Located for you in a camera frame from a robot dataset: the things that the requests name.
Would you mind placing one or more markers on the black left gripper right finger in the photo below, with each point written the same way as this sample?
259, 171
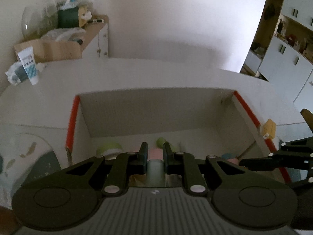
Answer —
185, 165

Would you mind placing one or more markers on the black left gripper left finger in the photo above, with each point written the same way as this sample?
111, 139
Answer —
123, 167

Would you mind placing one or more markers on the yellow rectangular box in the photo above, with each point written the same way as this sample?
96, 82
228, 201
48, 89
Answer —
268, 130

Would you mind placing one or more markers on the white blue tube keychain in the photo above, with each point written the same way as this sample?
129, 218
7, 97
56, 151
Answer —
155, 175

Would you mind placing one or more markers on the pink heart-shaped object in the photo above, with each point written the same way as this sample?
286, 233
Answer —
155, 154

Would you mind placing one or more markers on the red cardboard shoe box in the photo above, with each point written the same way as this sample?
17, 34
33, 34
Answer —
200, 121

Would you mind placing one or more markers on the wooden chair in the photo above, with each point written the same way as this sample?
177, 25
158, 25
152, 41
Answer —
308, 117

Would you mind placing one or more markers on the blue patterned table mat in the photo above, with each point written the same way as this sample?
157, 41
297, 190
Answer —
28, 153

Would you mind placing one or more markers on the white wooden sideboard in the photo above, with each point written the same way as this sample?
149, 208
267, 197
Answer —
95, 42

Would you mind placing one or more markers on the brown cardboard box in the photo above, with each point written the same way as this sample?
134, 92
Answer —
48, 50

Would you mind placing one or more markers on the crumpled plastic bag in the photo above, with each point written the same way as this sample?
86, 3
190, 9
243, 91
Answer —
16, 73

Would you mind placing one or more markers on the white cosmetic tube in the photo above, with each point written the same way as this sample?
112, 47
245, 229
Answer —
27, 59

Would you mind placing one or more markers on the white sunglasses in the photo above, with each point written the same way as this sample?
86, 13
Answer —
95, 21

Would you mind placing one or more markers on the green tissue box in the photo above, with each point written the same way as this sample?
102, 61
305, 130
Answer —
74, 17

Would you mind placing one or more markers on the glass vase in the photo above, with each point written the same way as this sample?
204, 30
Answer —
38, 19

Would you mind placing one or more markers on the white blue wall cabinet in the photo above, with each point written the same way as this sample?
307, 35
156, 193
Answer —
281, 52

